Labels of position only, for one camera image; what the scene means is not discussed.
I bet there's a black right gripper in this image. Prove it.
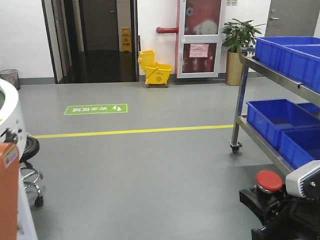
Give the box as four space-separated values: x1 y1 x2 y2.
239 184 320 240

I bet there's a red push button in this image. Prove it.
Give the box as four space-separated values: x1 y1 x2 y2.
255 170 283 192

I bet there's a blue bin cart lower front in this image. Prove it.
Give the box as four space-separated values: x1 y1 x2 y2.
279 127 320 169

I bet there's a blue bin cart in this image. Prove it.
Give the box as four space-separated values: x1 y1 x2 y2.
246 99 320 151
279 127 320 169
255 36 320 93

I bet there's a steel trolley cart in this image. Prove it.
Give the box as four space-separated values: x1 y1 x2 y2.
229 54 320 176

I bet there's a blue bin cart top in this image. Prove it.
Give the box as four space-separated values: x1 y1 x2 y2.
255 36 320 93

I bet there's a yellow mop bucket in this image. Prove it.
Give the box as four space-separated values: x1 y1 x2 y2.
137 49 173 88

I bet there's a potted green plant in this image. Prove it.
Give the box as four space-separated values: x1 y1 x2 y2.
222 18 262 86

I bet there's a green floor sign sticker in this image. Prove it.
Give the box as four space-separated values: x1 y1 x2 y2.
64 103 128 116

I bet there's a yellow wet floor sign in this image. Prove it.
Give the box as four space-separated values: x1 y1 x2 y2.
121 27 132 53

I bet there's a black round stool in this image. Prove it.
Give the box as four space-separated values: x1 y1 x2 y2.
19 136 44 208

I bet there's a grey mesh waste bin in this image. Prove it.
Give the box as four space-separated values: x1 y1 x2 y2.
0 69 20 90

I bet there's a red fire hose cabinet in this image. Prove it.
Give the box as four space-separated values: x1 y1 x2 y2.
174 0 227 79

